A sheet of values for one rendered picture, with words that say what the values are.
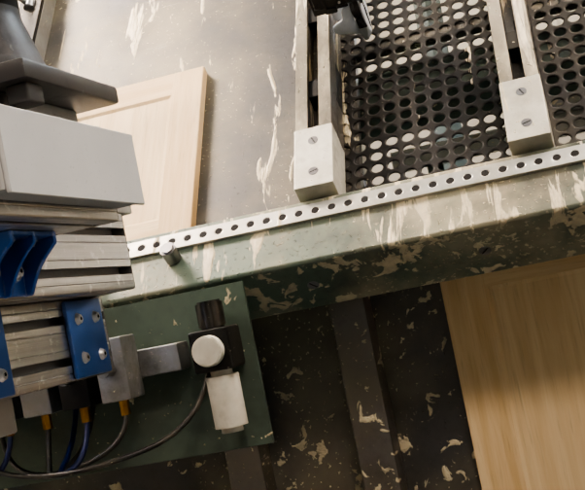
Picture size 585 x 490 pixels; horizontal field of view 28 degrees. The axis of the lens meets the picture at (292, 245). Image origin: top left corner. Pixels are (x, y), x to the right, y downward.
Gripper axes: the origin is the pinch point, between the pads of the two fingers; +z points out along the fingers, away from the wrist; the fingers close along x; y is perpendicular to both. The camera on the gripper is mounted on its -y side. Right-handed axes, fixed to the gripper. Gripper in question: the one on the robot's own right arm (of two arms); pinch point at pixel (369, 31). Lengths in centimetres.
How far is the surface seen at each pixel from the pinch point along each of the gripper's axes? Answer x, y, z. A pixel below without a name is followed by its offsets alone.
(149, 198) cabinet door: 26.9, 38.8, 0.7
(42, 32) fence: -24, 66, 0
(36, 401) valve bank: 65, 51, -3
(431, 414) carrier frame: 54, 2, 36
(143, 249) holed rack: 41, 37, -3
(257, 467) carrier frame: 61, 31, 33
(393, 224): 46.5, -2.3, -2.8
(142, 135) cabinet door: 11.3, 41.4, 0.7
